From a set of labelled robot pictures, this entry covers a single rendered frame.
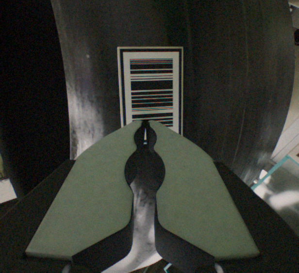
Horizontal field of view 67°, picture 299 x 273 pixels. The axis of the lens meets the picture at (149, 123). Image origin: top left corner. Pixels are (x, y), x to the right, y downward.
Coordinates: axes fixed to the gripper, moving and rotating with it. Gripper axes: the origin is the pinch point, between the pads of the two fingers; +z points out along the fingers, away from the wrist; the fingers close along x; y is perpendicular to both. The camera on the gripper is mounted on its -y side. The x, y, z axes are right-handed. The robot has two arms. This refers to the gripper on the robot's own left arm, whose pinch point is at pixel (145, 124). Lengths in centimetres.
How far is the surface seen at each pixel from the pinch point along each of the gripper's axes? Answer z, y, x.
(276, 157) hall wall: 692, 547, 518
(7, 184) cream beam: 42, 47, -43
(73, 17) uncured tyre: 6.3, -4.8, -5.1
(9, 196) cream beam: 43, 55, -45
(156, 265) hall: 376, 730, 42
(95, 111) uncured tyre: 3.2, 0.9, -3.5
